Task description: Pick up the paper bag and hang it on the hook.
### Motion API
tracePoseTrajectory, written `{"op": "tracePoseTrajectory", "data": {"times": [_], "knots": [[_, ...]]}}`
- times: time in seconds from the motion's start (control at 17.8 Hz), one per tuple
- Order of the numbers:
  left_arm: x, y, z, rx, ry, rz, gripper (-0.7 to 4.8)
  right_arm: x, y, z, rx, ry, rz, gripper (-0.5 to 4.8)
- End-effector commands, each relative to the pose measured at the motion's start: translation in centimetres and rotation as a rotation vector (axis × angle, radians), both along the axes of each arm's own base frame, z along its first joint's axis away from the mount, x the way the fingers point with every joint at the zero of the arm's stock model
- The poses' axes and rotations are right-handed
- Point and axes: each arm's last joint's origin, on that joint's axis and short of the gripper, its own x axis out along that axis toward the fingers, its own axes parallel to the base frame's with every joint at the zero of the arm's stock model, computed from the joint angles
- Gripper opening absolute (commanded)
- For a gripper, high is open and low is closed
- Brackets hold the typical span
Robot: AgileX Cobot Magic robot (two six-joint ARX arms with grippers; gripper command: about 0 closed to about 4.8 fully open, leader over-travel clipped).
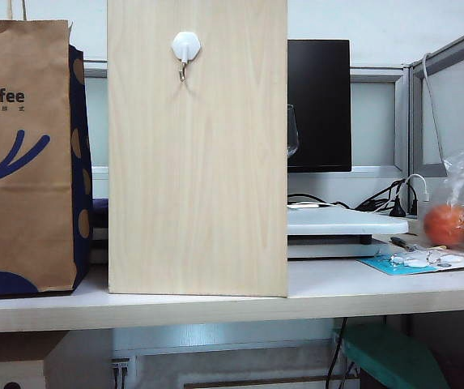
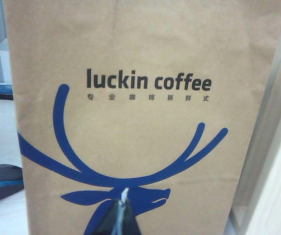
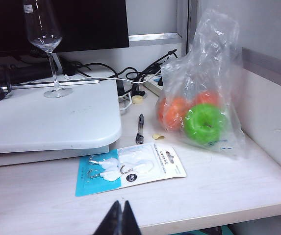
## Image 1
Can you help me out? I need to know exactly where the light wooden board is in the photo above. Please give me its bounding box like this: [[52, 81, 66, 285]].
[[107, 0, 290, 300]]

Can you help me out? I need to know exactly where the black hanging cable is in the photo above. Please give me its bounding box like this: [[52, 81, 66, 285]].
[[326, 317, 349, 389]]

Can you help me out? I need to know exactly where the black cable bundle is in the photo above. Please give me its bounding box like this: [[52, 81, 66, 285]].
[[287, 177, 409, 216]]

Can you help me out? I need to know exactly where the blue packaging card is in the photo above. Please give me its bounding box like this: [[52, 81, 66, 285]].
[[355, 242, 464, 277]]

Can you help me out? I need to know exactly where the wall power socket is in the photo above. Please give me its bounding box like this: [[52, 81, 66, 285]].
[[111, 357, 132, 383]]

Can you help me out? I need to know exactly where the grey office partition frame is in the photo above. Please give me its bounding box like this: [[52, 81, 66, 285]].
[[351, 19, 464, 179]]

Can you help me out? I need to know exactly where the orange ball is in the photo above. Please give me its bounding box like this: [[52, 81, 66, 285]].
[[423, 203, 464, 247]]

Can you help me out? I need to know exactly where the white adhesive wall hook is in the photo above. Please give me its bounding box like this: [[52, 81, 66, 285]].
[[170, 31, 203, 85]]

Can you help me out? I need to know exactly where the white charger cable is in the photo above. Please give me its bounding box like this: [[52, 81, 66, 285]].
[[404, 173, 432, 216]]

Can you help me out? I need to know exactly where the white cable on partition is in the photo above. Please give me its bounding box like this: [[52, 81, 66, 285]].
[[420, 52, 449, 168]]

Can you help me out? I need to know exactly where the brown luckin coffee paper bag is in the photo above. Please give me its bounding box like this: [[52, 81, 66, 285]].
[[0, 0, 94, 301]]

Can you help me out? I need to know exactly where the white desk riser platform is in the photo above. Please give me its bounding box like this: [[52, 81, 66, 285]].
[[287, 203, 411, 260]]

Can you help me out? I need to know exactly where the green plastic object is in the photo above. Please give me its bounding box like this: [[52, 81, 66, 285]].
[[331, 323, 452, 389]]

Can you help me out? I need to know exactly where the clear wine glass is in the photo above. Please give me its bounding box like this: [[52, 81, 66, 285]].
[[287, 104, 300, 157]]

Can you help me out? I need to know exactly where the black computer monitor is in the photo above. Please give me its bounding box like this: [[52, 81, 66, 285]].
[[287, 39, 353, 173]]

